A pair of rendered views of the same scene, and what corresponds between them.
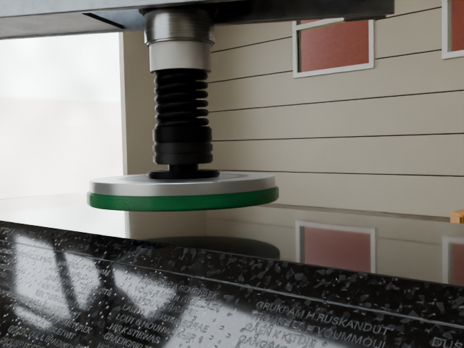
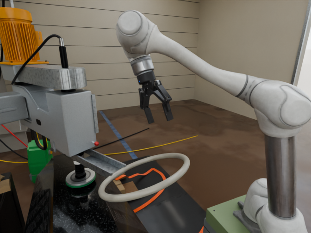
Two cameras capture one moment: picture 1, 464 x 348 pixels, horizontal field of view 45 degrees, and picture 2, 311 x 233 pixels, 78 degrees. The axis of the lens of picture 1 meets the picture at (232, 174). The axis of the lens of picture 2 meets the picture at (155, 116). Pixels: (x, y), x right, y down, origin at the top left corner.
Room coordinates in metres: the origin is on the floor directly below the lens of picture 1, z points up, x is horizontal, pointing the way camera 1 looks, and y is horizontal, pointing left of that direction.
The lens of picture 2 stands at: (1.65, 1.01, 1.78)
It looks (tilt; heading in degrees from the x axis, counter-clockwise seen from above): 18 degrees down; 199
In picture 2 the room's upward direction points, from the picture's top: straight up
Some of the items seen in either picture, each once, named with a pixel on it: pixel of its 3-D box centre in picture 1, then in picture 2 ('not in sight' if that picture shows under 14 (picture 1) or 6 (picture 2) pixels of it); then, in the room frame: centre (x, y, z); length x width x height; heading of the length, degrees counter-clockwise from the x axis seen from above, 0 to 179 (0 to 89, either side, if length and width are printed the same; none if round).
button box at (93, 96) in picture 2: not in sight; (92, 113); (0.56, 0.16, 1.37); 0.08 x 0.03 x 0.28; 71
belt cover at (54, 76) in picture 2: not in sight; (42, 76); (0.53, -0.28, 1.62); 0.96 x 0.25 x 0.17; 71
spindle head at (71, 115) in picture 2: not in sight; (66, 119); (0.62, -0.02, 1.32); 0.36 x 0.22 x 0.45; 71
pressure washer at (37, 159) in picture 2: not in sight; (39, 150); (-0.16, -1.39, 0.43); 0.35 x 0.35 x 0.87; 32
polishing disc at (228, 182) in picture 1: (184, 181); (80, 176); (0.64, 0.06, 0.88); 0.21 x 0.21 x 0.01
